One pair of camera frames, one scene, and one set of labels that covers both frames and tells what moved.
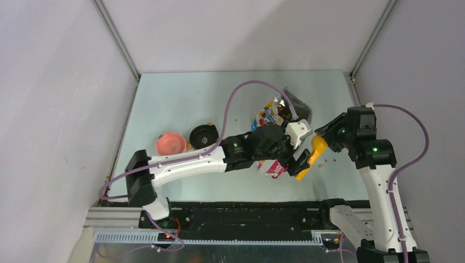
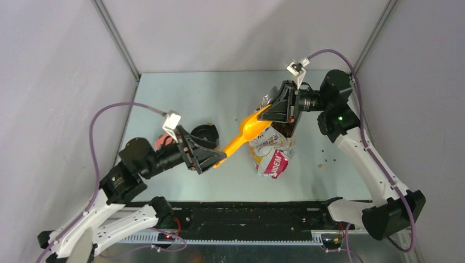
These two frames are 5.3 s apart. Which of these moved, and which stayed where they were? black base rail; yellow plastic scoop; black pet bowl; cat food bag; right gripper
Moved: yellow plastic scoop; right gripper; cat food bag
Stayed: black pet bowl; black base rail
